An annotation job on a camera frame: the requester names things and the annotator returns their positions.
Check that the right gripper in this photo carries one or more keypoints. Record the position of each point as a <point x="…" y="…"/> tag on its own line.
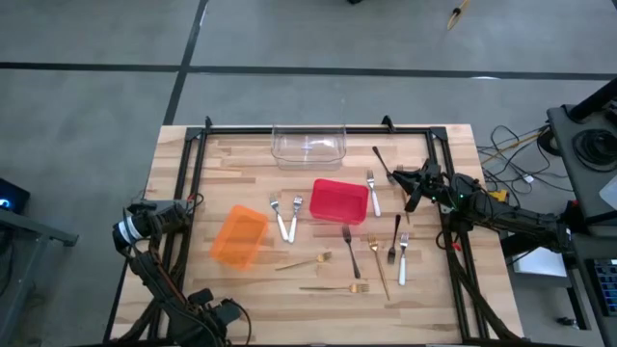
<point x="434" y="183"/>

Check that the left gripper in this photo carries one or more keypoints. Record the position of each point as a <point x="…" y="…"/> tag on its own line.
<point x="212" y="313"/>

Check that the black fork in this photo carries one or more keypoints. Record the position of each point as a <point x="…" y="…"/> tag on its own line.
<point x="382" y="161"/>
<point x="352" y="255"/>
<point x="391" y="254"/>

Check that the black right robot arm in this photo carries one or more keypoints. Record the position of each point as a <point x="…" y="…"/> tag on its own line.
<point x="520" y="221"/>

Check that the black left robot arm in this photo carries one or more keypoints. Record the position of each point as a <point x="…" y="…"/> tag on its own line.
<point x="149" y="270"/>

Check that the red plastic bin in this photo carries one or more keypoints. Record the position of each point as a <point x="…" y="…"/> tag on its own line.
<point x="337" y="202"/>

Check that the orange plastic bin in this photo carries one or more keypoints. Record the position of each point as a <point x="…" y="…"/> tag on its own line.
<point x="238" y="236"/>

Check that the white plug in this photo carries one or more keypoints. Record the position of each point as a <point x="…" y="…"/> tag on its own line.
<point x="528" y="178"/>

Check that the clear plastic bin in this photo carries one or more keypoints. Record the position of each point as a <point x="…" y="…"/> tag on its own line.
<point x="289" y="159"/>

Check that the white paper pad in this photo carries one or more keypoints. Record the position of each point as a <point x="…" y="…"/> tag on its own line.
<point x="540" y="262"/>

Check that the grey equipment cart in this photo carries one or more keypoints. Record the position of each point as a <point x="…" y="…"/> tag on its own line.
<point x="578" y="183"/>

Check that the yellow and black tool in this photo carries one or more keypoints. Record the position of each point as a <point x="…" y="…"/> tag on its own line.
<point x="453" y="19"/>

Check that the grey side table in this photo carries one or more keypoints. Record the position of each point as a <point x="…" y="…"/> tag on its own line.
<point x="38" y="230"/>

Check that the white sheet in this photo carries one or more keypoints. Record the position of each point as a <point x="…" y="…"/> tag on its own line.
<point x="609" y="193"/>

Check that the small black device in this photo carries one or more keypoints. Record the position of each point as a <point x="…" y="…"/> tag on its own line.
<point x="566" y="321"/>

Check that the control keypad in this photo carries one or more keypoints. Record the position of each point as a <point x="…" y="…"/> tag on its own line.
<point x="607" y="284"/>

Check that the black computer tower blue lights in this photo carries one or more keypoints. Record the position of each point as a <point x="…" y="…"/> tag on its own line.
<point x="14" y="195"/>

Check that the black frame clamp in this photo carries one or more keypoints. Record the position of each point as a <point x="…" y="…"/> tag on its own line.
<point x="387" y="121"/>
<point x="208" y="121"/>

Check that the black post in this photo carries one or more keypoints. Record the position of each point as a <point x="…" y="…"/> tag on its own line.
<point x="593" y="101"/>

